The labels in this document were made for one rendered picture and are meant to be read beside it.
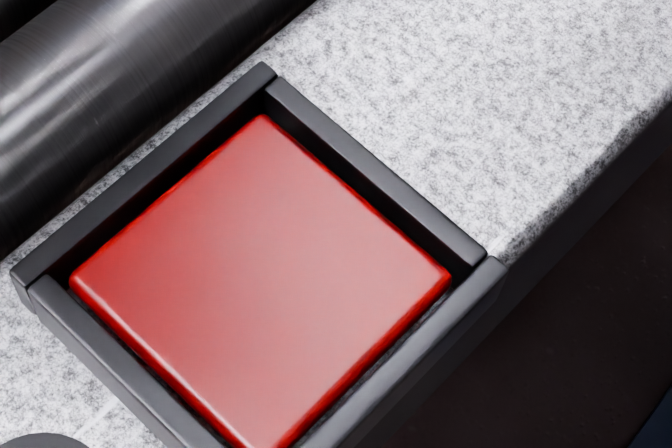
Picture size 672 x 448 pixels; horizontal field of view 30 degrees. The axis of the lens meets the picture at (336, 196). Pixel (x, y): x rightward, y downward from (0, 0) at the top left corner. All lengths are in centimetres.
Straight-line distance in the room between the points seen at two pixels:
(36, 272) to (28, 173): 4
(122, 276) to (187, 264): 1
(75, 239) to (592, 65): 14
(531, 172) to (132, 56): 10
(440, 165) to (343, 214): 3
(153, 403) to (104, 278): 3
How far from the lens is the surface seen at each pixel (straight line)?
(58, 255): 27
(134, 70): 31
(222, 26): 32
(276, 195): 28
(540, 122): 31
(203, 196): 28
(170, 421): 26
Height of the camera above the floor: 118
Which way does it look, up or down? 63 degrees down
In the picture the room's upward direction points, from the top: 7 degrees clockwise
